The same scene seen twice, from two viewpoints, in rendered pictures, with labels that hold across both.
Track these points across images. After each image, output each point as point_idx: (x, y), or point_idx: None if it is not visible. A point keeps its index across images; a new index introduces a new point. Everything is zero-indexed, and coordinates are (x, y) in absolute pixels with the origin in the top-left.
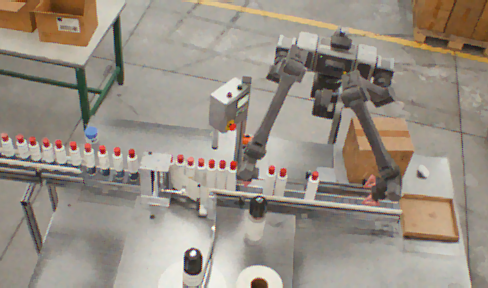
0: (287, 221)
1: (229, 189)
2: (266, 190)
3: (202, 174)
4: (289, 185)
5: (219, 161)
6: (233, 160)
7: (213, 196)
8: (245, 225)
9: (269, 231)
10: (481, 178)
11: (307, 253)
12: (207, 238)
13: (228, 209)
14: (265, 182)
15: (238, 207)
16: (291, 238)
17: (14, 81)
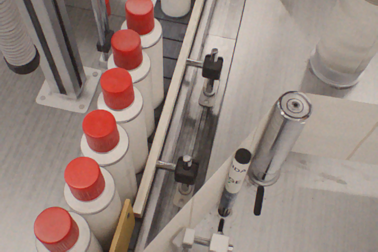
0: None
1: (161, 93)
2: None
3: (131, 152)
4: None
5: (120, 52)
6: (59, 47)
7: (307, 103)
8: (291, 76)
9: (310, 23)
10: None
11: None
12: (350, 192)
13: (228, 114)
14: None
15: (196, 97)
16: None
17: None
